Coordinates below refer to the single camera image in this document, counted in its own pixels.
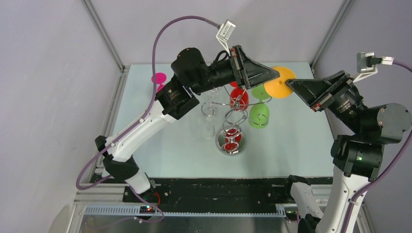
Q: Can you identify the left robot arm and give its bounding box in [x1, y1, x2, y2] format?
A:
[95, 45, 280, 202]

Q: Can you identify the left aluminium frame post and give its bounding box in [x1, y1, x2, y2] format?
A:
[81, 0, 125, 72]

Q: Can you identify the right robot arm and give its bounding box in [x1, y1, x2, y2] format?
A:
[282, 71, 412, 233]

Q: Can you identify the right aluminium frame post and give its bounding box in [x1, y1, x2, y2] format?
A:
[310, 0, 356, 70]

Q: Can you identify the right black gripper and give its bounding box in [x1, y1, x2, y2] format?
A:
[287, 68, 368, 133]

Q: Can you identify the right circuit board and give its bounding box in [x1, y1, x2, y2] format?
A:
[285, 210, 299, 223]

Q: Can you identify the clear wine glass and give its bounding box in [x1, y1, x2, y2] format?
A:
[206, 87, 220, 115]

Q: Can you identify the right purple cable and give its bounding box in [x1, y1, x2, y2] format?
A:
[339, 59, 412, 233]

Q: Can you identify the aluminium frame post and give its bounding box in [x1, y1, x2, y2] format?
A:
[81, 0, 125, 72]
[310, 0, 356, 70]

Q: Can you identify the pink wine glass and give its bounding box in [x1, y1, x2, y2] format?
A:
[151, 72, 167, 92]

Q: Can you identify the circuit board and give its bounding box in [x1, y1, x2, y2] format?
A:
[139, 205, 156, 214]
[285, 210, 299, 223]

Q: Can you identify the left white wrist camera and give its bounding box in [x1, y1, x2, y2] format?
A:
[215, 19, 236, 53]

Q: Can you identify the green wine glass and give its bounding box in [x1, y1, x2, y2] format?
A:
[249, 84, 272, 129]

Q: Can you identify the orange wine glass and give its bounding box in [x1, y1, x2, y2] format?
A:
[263, 66, 296, 99]

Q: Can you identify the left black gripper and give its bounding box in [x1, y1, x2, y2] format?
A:
[190, 45, 279, 95]

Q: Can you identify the left circuit board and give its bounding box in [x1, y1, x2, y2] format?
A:
[139, 205, 156, 214]

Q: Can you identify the chrome wine glass rack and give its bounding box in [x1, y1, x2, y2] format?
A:
[201, 91, 258, 156]

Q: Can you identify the red wine glass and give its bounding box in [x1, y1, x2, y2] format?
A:
[229, 82, 249, 111]

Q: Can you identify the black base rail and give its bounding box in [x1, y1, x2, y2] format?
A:
[141, 175, 333, 215]

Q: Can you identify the clear champagne flute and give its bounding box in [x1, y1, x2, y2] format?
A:
[202, 108, 216, 139]

